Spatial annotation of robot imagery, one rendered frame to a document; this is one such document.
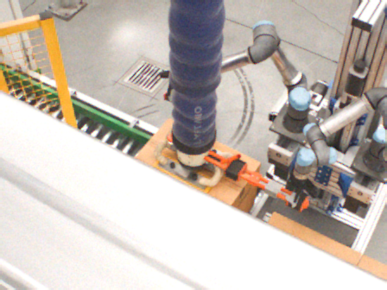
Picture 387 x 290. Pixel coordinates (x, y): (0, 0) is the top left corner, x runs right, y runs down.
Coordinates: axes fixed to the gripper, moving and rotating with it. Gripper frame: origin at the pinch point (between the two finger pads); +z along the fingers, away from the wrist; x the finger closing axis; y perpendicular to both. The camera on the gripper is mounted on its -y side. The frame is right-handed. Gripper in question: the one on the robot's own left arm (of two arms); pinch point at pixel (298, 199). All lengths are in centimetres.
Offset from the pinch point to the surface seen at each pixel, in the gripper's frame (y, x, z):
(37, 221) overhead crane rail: -25, 151, -211
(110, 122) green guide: 138, -20, 46
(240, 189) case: 31.0, 1.1, 13.5
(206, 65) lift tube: 51, 7, -69
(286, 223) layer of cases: 8, -18, 54
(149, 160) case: 82, 11, 14
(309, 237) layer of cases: -9, -16, 54
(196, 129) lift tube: 54, 9, -27
